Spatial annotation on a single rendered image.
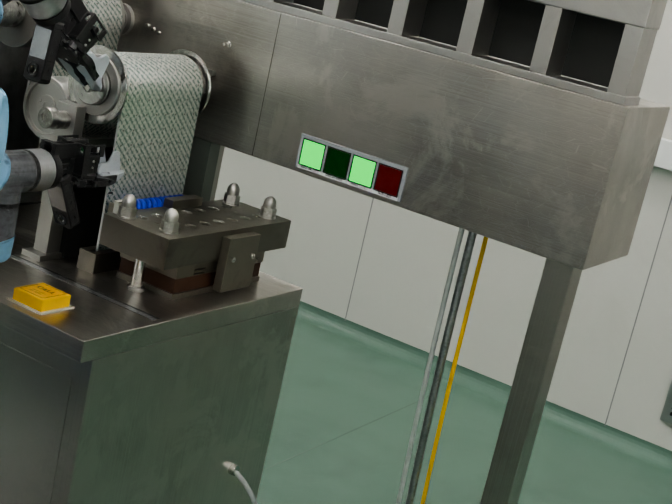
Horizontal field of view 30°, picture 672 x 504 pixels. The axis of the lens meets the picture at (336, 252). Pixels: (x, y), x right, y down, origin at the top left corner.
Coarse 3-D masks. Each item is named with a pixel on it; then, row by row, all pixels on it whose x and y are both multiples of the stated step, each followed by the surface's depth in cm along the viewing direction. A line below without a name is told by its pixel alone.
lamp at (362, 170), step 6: (354, 156) 246; (354, 162) 246; (360, 162) 245; (366, 162) 245; (372, 162) 244; (354, 168) 246; (360, 168) 245; (366, 168) 245; (372, 168) 244; (354, 174) 246; (360, 174) 246; (366, 174) 245; (372, 174) 244; (354, 180) 246; (360, 180) 246; (366, 180) 245
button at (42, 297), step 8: (16, 288) 216; (24, 288) 216; (32, 288) 217; (40, 288) 218; (48, 288) 219; (16, 296) 216; (24, 296) 215; (32, 296) 214; (40, 296) 214; (48, 296) 215; (56, 296) 216; (64, 296) 217; (32, 304) 214; (40, 304) 213; (48, 304) 214; (56, 304) 216; (64, 304) 218
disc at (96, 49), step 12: (96, 48) 235; (108, 48) 234; (120, 60) 233; (120, 72) 233; (120, 84) 233; (72, 96) 240; (120, 96) 233; (120, 108) 234; (96, 120) 237; (108, 120) 236
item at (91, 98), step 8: (104, 72) 234; (104, 80) 233; (80, 88) 236; (104, 88) 233; (80, 96) 236; (88, 96) 235; (96, 96) 234; (104, 96) 234; (88, 104) 235; (96, 104) 236
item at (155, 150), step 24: (120, 120) 235; (144, 120) 241; (168, 120) 248; (192, 120) 254; (120, 144) 238; (144, 144) 244; (168, 144) 250; (120, 168) 240; (144, 168) 246; (168, 168) 252; (120, 192) 242; (144, 192) 248; (168, 192) 255
